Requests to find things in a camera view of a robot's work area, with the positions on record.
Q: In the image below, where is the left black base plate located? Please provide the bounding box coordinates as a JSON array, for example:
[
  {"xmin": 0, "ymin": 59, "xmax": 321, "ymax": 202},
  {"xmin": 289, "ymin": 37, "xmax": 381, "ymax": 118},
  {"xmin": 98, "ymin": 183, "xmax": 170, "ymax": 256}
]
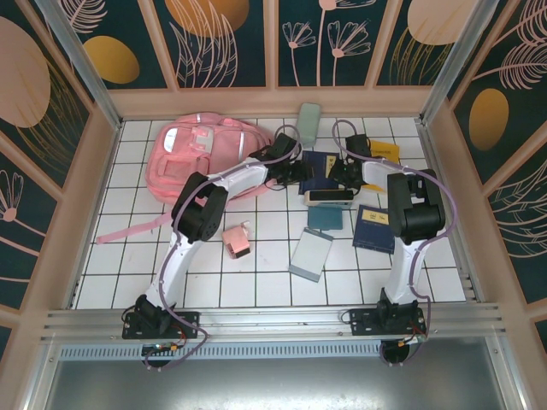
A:
[{"xmin": 121, "ymin": 310, "xmax": 201, "ymax": 341}]

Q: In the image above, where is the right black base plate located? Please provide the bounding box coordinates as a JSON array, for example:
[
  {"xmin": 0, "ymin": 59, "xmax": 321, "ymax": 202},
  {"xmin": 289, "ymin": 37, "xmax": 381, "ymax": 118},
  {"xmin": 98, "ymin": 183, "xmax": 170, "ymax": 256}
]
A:
[{"xmin": 349, "ymin": 307, "xmax": 428, "ymax": 338}]

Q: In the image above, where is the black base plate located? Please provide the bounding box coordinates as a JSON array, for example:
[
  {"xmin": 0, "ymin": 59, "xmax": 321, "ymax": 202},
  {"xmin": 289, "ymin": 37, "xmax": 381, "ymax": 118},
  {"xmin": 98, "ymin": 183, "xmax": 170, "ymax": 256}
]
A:
[
  {"xmin": 349, "ymin": 307, "xmax": 428, "ymax": 338},
  {"xmin": 121, "ymin": 310, "xmax": 201, "ymax": 341}
]

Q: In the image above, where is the beige case with black window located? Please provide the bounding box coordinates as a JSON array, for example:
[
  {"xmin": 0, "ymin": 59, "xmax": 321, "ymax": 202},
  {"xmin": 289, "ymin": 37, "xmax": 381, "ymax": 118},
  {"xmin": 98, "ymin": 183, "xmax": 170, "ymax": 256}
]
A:
[{"xmin": 303, "ymin": 187, "xmax": 356, "ymax": 208}]

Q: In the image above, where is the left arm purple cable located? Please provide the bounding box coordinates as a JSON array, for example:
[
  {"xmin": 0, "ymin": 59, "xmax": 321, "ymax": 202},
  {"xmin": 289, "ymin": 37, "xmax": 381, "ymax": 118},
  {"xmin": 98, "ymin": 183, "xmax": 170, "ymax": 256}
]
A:
[{"xmin": 143, "ymin": 124, "xmax": 303, "ymax": 373}]

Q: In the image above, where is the pink backpack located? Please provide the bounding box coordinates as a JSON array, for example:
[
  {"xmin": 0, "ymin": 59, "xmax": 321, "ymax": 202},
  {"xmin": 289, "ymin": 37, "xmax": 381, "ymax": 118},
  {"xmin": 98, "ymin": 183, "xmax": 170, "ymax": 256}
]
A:
[{"xmin": 96, "ymin": 111, "xmax": 274, "ymax": 247}]

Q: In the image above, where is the aluminium side rail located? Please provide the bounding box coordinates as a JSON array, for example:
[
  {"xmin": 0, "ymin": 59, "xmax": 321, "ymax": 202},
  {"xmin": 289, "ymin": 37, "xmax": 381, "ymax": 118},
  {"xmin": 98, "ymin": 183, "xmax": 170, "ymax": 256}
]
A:
[
  {"xmin": 63, "ymin": 121, "xmax": 125, "ymax": 311},
  {"xmin": 415, "ymin": 118, "xmax": 486, "ymax": 305}
]

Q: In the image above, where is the pink pencil sharpener box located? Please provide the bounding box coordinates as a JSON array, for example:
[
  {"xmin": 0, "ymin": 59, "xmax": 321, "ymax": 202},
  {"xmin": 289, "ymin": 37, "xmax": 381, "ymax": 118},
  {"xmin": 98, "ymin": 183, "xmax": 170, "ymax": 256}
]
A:
[{"xmin": 221, "ymin": 220, "xmax": 253, "ymax": 261}]

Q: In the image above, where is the aluminium front rail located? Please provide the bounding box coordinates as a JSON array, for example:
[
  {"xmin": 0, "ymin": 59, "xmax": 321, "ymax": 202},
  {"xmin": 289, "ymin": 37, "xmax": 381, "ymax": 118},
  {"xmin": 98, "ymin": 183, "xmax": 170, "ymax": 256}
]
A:
[{"xmin": 40, "ymin": 302, "xmax": 509, "ymax": 345}]

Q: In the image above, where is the aluminium frame post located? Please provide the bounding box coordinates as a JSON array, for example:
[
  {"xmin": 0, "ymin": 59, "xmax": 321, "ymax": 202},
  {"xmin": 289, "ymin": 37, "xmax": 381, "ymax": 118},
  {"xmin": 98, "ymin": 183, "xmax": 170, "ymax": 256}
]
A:
[
  {"xmin": 418, "ymin": 0, "xmax": 501, "ymax": 127},
  {"xmin": 33, "ymin": 0, "xmax": 123, "ymax": 132}
]

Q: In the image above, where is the teal notebook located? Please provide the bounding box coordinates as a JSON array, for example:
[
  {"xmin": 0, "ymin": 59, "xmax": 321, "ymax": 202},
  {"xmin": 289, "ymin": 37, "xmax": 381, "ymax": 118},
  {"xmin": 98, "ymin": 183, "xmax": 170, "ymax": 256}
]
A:
[{"xmin": 307, "ymin": 203, "xmax": 345, "ymax": 232}]

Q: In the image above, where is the yellow book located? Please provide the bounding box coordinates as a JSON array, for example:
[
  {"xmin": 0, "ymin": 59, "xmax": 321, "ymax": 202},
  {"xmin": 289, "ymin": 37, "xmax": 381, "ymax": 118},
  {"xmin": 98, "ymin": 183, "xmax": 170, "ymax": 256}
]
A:
[{"xmin": 362, "ymin": 138, "xmax": 402, "ymax": 193}]

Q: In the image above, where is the mint green pencil case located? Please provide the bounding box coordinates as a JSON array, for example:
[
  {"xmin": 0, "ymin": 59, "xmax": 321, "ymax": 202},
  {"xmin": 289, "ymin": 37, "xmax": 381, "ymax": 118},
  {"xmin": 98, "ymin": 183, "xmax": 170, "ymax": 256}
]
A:
[{"xmin": 297, "ymin": 102, "xmax": 321, "ymax": 146}]

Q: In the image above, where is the navy blue book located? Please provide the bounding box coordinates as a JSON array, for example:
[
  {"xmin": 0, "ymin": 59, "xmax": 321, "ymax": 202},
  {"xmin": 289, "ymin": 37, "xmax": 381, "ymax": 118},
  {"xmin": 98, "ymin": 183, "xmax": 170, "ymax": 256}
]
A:
[
  {"xmin": 297, "ymin": 149, "xmax": 343, "ymax": 196},
  {"xmin": 351, "ymin": 203, "xmax": 397, "ymax": 255}
]

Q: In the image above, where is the slotted metal strip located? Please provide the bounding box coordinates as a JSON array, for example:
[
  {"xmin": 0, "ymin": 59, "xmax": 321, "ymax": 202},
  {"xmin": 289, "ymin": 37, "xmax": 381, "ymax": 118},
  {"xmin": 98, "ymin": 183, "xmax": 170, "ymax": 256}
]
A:
[{"xmin": 57, "ymin": 344, "xmax": 491, "ymax": 360}]

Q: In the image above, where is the grey blue notebook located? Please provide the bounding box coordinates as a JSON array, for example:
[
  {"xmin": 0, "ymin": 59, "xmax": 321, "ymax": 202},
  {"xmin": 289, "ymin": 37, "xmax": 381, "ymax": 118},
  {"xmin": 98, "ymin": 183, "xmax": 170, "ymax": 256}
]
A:
[{"xmin": 288, "ymin": 226, "xmax": 334, "ymax": 283}]

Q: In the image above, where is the grey metal panel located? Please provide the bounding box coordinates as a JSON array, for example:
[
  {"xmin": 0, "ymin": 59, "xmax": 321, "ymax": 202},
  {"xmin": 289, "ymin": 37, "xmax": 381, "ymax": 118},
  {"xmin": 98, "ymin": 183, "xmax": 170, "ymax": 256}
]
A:
[{"xmin": 42, "ymin": 357, "xmax": 509, "ymax": 410}]

